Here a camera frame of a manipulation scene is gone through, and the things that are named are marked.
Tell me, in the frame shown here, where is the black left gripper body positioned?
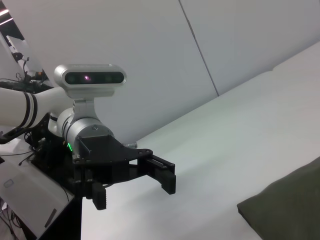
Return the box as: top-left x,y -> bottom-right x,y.
71,134 -> 155,199

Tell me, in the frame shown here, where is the black cable bundle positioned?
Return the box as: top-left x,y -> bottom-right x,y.
0,71 -> 55,92

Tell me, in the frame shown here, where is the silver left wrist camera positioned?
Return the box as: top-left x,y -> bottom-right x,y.
53,63 -> 128,119

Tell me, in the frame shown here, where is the white background device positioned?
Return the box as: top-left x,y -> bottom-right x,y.
6,34 -> 31,62

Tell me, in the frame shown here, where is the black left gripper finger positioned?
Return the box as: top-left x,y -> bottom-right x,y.
137,153 -> 177,196
85,169 -> 109,211

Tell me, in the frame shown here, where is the white cabinet with label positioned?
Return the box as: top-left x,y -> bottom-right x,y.
0,139 -> 76,240

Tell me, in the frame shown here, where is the dark green t-shirt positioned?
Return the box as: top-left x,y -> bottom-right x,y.
236,156 -> 320,240

